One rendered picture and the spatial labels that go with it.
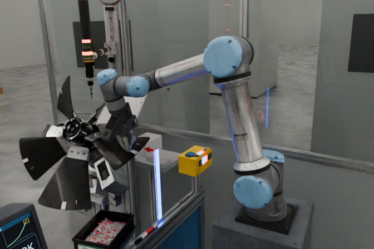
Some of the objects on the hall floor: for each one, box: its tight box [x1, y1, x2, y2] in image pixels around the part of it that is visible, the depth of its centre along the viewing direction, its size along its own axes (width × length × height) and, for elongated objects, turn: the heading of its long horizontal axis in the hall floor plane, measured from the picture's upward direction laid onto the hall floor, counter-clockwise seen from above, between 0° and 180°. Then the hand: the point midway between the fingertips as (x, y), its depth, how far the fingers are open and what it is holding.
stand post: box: [121, 130, 140, 247], centre depth 202 cm, size 4×9×115 cm, turn 64°
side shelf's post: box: [149, 169, 158, 225], centre depth 222 cm, size 4×4×83 cm
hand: (127, 150), depth 137 cm, fingers closed
